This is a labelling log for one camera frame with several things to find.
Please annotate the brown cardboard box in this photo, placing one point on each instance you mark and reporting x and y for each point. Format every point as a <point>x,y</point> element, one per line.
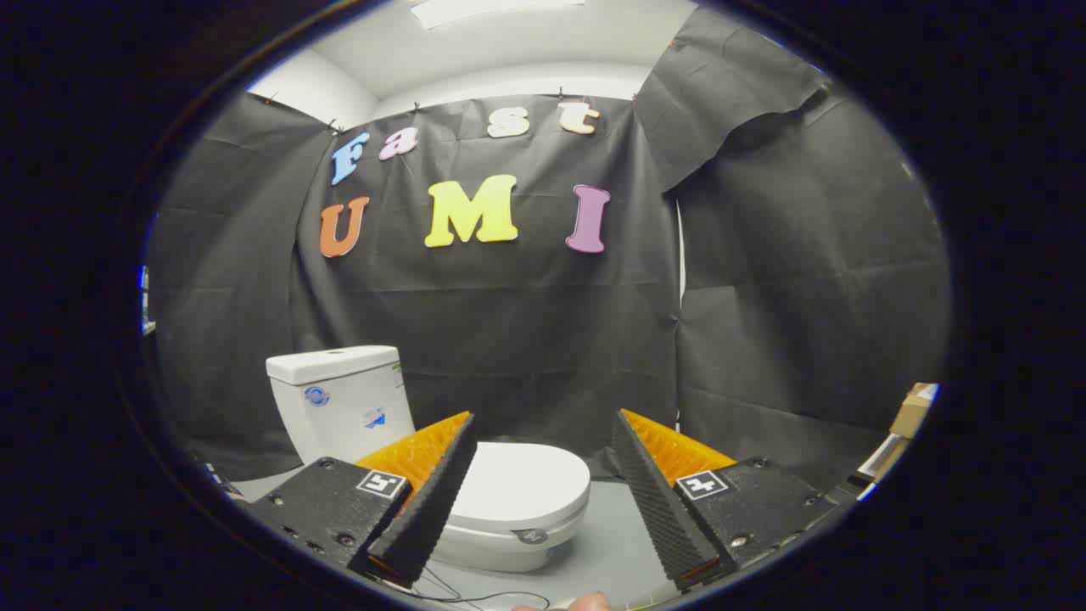
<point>912,412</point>

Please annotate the white toilet seat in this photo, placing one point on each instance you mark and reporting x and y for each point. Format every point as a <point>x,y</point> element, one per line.
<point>488,533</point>

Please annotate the white toilet lid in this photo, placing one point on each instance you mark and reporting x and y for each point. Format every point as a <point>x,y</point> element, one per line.
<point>526,479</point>

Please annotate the ceiling light panel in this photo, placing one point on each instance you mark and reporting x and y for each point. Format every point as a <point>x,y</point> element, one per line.
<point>475,10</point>

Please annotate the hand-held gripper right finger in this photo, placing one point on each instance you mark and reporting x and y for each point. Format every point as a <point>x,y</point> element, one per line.
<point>657,501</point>

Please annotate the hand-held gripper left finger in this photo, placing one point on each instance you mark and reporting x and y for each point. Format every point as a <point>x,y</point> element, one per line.
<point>437,501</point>

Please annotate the black lid pull tab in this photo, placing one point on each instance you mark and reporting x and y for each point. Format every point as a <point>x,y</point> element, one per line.
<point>531,536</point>

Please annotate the white toilet body with tank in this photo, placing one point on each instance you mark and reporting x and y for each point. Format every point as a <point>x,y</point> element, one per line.
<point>339,407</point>

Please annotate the shelf with small items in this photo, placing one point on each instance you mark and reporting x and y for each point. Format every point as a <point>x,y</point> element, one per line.
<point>146,297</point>

